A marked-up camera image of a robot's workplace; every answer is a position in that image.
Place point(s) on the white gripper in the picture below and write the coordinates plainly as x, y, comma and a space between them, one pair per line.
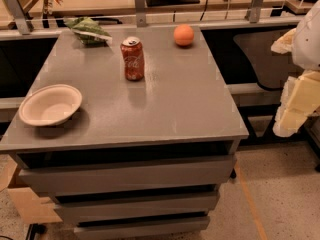
308, 40

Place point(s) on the red coke can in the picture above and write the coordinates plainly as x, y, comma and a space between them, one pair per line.
133, 57

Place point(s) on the orange fruit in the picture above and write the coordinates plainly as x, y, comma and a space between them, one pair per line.
183, 35

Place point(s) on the grey drawer cabinet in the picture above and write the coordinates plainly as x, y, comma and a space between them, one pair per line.
138, 158

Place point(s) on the green chip bag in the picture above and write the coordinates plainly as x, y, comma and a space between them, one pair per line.
88, 31

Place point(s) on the white paper bowl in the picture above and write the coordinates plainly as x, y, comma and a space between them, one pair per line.
51, 105

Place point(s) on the cardboard box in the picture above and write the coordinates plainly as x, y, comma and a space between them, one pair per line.
31, 208

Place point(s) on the grey metal bracket right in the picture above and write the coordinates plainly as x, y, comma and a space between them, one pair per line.
254, 11

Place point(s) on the grey metal bracket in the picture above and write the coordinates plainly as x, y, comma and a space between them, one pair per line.
140, 13
24, 27
254, 11

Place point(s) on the grey metal bracket middle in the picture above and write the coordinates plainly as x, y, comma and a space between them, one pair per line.
140, 13

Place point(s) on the grey metal bracket left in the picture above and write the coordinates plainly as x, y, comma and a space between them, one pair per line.
24, 27

